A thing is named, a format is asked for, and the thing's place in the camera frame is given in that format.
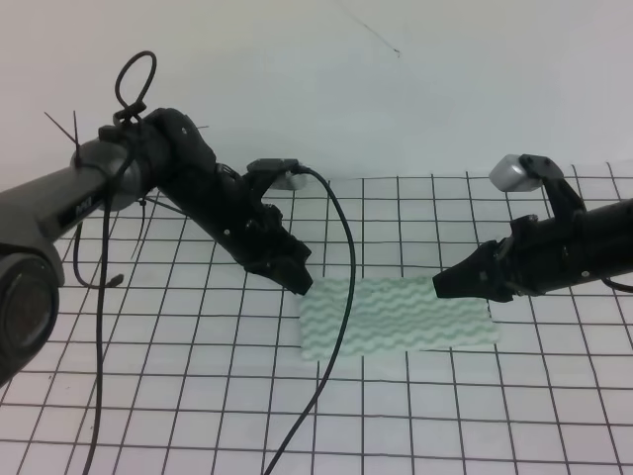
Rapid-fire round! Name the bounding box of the green wavy striped white towel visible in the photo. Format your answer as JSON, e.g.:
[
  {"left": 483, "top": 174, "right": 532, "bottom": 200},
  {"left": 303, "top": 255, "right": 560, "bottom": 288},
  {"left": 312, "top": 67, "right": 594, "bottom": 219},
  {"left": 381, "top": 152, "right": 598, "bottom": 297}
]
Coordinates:
[{"left": 299, "top": 276, "right": 499, "bottom": 361}]

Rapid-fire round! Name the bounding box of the black left camera cable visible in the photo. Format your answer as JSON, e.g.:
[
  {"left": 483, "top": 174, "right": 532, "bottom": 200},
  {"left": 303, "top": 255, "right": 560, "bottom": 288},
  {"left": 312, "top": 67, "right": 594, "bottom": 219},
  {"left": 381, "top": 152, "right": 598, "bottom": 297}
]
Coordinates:
[{"left": 261, "top": 165, "right": 357, "bottom": 475}]

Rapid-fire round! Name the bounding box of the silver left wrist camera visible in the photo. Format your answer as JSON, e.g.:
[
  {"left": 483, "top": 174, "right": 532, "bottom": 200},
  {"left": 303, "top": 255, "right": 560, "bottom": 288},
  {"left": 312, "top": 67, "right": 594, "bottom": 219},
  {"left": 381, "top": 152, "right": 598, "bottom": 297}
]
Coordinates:
[{"left": 271, "top": 170, "right": 308, "bottom": 191}]

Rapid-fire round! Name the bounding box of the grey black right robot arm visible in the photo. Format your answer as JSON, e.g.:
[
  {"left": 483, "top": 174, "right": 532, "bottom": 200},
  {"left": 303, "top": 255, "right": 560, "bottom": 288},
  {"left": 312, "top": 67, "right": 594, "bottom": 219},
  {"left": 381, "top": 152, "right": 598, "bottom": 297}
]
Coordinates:
[{"left": 433, "top": 200, "right": 632, "bottom": 303}]

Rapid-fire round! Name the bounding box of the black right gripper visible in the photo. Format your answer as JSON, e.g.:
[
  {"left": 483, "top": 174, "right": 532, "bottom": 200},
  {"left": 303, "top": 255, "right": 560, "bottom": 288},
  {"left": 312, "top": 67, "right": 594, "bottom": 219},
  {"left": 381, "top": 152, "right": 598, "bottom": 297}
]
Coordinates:
[{"left": 432, "top": 213, "right": 587, "bottom": 303}]

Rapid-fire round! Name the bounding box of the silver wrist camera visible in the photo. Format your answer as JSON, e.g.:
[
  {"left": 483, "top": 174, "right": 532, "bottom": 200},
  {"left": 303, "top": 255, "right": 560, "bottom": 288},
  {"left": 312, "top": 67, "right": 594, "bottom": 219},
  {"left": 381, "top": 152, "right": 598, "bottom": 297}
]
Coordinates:
[
  {"left": 271, "top": 170, "right": 308, "bottom": 191},
  {"left": 489, "top": 154, "right": 541, "bottom": 193}
]

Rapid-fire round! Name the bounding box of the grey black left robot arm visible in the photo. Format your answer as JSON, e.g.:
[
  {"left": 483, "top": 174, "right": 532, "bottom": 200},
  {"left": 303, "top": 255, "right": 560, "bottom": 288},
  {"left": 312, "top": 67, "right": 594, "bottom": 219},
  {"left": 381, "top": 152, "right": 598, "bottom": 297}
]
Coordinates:
[{"left": 1, "top": 109, "right": 313, "bottom": 381}]

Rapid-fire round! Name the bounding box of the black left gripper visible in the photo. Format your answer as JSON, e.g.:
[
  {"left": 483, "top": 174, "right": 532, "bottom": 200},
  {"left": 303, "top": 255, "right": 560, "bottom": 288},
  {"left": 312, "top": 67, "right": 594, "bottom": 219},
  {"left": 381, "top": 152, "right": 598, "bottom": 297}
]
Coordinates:
[{"left": 159, "top": 162, "right": 313, "bottom": 296}]

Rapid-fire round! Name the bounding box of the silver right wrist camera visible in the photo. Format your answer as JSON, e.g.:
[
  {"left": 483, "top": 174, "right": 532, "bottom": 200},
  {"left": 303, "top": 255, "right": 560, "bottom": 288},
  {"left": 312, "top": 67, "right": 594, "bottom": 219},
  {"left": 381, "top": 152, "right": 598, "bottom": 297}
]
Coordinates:
[{"left": 489, "top": 154, "right": 541, "bottom": 193}]

